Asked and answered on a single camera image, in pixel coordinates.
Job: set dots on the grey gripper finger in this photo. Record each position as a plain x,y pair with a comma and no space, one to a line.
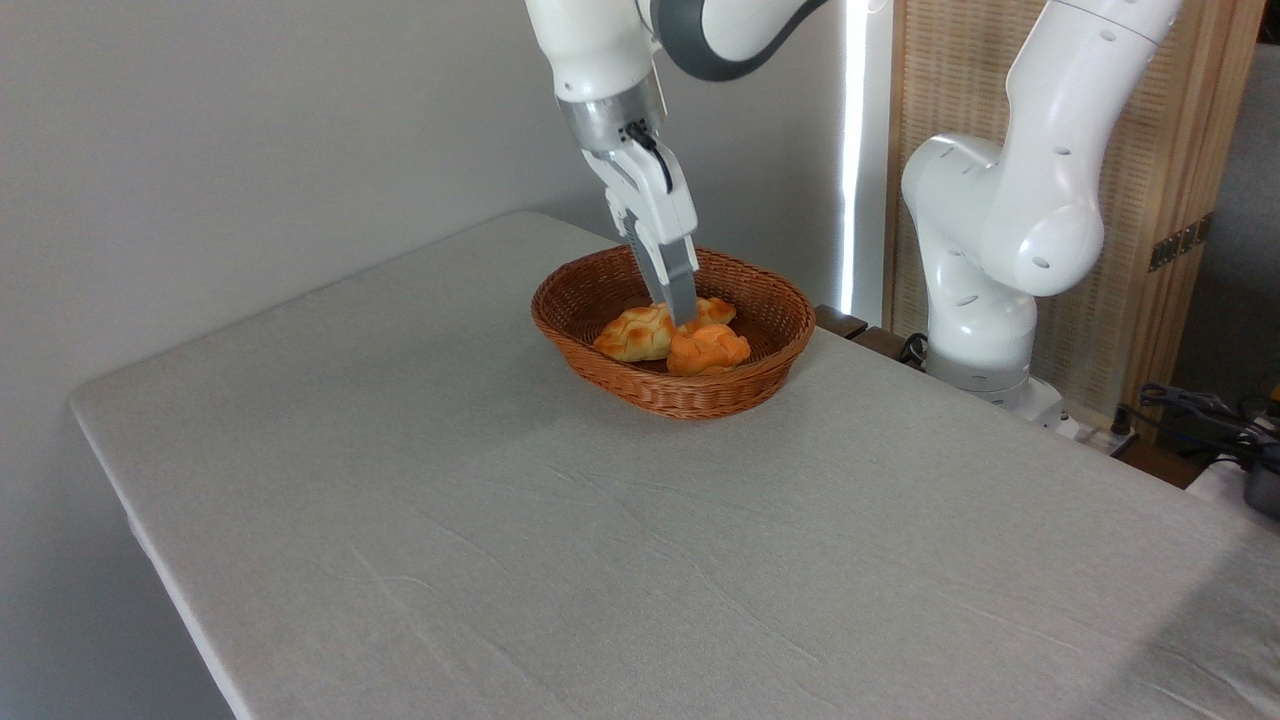
682,290
652,275

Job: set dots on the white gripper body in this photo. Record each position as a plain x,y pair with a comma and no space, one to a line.
655,205

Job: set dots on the round muffin-shaped bread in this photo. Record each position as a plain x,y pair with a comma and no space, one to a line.
708,350

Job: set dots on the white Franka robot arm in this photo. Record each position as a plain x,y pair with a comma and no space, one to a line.
1010,230

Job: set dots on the long braided bread loaf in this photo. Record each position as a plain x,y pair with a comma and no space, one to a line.
635,335

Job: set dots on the brown wicker basket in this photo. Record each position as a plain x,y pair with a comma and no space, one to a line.
690,395

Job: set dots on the dark brown wooden board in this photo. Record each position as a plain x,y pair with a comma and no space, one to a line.
850,328

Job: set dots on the grey tablecloth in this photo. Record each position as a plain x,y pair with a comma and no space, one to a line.
800,560

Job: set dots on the white power strip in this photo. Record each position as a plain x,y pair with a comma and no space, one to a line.
1085,428

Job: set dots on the dark metal screen hinge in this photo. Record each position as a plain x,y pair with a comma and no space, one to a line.
1180,242

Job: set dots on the dark grey box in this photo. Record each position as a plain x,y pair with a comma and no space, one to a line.
1265,492

